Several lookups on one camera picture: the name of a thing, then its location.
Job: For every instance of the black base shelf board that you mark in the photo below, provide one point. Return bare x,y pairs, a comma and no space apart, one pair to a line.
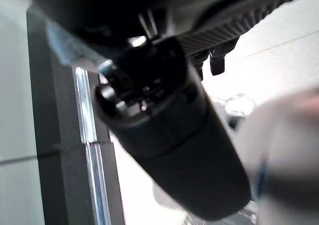
54,135

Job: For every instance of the silver right robot leg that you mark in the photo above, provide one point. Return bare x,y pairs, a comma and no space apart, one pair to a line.
286,135

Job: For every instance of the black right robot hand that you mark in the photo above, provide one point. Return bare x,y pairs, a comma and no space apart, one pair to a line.
174,140

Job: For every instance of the clear plastic price rail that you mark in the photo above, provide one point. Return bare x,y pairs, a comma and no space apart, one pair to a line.
84,105
98,185

